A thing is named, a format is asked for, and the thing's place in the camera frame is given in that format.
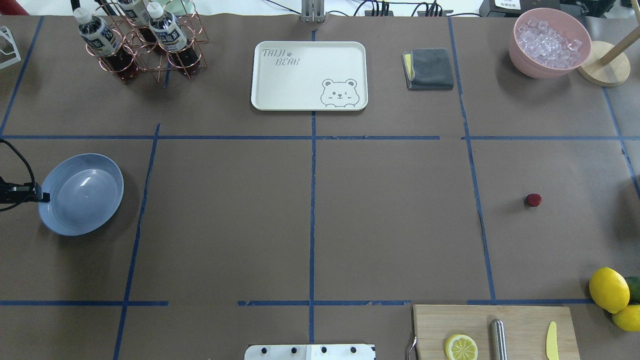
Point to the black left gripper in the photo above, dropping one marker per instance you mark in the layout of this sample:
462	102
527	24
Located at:
20	193

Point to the blue plate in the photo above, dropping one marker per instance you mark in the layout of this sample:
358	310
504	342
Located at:
85	192

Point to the red strawberry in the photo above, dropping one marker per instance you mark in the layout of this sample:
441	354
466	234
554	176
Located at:
533	200

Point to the dark drink bottle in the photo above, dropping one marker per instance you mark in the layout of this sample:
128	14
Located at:
105	44
137	14
173	40

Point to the mint green bowl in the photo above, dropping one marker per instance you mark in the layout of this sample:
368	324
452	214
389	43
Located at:
178	7

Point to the cream bear tray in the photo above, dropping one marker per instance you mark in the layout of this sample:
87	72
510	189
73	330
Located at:
309	76

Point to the lemon half slice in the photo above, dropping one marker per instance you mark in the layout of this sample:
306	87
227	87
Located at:
461	347

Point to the pink bowl with ice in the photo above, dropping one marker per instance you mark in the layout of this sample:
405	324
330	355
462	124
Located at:
548	43

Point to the yellow plastic knife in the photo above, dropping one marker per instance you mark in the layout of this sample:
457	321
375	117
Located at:
551	342

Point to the yellow lemon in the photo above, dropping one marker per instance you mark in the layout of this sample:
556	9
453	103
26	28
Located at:
609	290
628	319

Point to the green lime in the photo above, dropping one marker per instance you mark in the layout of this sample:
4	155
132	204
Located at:
633	284

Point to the white wire cup rack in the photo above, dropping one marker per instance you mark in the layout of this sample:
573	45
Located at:
9	52

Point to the copper wire bottle rack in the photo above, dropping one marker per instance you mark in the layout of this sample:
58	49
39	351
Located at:
149	57

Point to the aluminium frame post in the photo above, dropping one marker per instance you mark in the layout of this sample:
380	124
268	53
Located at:
313	11

